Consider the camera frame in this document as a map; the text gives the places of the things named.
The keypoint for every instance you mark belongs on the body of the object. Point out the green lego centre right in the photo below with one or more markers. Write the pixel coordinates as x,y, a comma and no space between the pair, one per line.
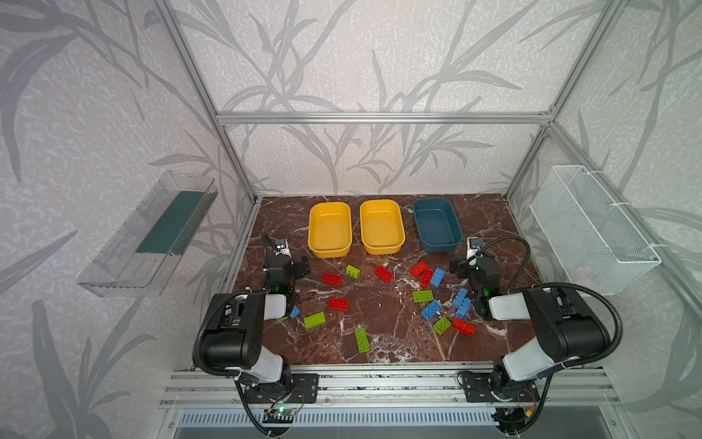
425,296

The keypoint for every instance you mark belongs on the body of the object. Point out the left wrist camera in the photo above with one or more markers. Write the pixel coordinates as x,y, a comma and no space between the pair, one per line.
281,246

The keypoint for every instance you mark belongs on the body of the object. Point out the white wire mesh basket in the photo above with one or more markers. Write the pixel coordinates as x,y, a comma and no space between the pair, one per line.
595,241

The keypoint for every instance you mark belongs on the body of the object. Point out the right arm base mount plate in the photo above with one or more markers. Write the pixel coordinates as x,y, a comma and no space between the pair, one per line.
496,387

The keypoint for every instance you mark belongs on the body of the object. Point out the aluminium front rail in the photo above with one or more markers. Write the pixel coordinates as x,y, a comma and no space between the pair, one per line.
387,385

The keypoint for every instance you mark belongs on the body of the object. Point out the yellow plastic bin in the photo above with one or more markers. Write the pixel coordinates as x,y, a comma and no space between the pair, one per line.
330,232
382,228

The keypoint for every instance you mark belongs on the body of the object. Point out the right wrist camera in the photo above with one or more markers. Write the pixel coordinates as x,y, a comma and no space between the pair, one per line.
473,246

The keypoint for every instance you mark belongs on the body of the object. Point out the small green lego near bins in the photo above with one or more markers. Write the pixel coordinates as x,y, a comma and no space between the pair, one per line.
353,272

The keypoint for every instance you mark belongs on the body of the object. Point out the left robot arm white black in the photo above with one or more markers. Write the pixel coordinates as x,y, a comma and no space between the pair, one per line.
230,339

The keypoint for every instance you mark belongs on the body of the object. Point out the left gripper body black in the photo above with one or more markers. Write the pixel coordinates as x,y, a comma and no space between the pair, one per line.
277,261

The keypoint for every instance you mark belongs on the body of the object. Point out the middle yellow plastic bin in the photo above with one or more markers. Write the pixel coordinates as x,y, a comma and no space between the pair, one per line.
382,228

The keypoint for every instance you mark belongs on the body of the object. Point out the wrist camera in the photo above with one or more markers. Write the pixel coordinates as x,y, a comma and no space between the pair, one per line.
281,246
473,246

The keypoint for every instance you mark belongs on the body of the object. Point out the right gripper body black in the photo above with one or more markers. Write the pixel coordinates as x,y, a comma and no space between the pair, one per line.
473,264

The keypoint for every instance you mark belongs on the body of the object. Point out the green circuit board with wires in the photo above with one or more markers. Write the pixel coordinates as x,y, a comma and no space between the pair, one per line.
282,415

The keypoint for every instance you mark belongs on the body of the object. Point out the green lego front right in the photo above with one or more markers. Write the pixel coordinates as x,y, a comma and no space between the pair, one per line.
441,326

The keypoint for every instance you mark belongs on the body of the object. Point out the clear plastic wall tray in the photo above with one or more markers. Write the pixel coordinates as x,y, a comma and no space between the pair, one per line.
139,260

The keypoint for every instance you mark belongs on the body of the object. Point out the right wiring connector bundle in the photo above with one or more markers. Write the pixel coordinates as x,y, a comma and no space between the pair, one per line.
514,421

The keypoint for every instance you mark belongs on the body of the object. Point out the dark teal plastic bin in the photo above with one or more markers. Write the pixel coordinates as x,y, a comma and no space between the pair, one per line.
437,225

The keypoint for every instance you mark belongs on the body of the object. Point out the long green lego front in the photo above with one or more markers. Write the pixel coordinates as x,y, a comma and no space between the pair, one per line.
362,341

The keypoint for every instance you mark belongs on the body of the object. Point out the left yellow plastic bin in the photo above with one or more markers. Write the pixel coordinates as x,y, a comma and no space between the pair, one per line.
330,232

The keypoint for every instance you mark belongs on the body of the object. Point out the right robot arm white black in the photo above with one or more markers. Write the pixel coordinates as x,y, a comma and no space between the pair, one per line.
573,325

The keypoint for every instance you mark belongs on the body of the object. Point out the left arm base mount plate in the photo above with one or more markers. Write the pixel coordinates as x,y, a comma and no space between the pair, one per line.
298,388

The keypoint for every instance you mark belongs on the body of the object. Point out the green lego front left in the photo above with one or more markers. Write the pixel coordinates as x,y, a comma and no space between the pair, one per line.
315,320

